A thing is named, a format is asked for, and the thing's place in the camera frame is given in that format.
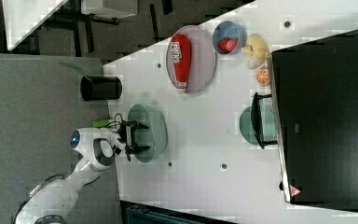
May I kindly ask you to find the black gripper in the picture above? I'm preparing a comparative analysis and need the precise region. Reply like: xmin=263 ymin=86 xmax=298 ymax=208
xmin=117 ymin=121 xmax=150 ymax=156

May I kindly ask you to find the mint green plastic strainer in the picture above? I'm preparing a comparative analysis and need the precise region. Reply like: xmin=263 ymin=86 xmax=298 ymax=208
xmin=128 ymin=104 xmax=168 ymax=163

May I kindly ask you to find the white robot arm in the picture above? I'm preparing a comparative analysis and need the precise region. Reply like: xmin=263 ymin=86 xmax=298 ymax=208
xmin=13 ymin=121 xmax=148 ymax=224

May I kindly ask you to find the green plastic object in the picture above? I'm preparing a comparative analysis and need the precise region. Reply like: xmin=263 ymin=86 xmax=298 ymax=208
xmin=92 ymin=119 xmax=110 ymax=128

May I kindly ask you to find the black cylindrical holder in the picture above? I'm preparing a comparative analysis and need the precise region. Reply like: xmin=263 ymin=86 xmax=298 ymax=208
xmin=80 ymin=76 xmax=122 ymax=102

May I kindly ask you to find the grey round mesh tray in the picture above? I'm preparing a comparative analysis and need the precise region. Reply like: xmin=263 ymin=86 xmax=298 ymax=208
xmin=176 ymin=25 xmax=216 ymax=93

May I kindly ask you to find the red plush ketchup bottle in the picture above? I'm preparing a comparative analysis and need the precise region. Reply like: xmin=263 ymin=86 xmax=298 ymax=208
xmin=169 ymin=34 xmax=191 ymax=93

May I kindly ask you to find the red toy fruit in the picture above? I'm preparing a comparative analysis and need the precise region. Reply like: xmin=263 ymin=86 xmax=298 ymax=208
xmin=218 ymin=38 xmax=239 ymax=53

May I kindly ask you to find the mint green mug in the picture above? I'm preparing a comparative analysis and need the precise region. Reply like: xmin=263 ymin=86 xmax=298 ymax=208
xmin=239 ymin=106 xmax=276 ymax=146

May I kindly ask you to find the orange slice toy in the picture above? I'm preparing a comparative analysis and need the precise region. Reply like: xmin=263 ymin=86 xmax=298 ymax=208
xmin=256 ymin=68 xmax=269 ymax=86

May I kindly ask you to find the black toaster oven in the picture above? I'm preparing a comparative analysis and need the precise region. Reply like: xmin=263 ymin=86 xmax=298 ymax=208
xmin=267 ymin=29 xmax=358 ymax=212

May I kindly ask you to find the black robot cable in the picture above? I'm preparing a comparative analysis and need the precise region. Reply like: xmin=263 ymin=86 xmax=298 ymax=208
xmin=105 ymin=113 xmax=132 ymax=162

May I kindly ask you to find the blue metal frame rail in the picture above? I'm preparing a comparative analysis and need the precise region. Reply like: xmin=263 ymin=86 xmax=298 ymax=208
xmin=120 ymin=201 xmax=234 ymax=224

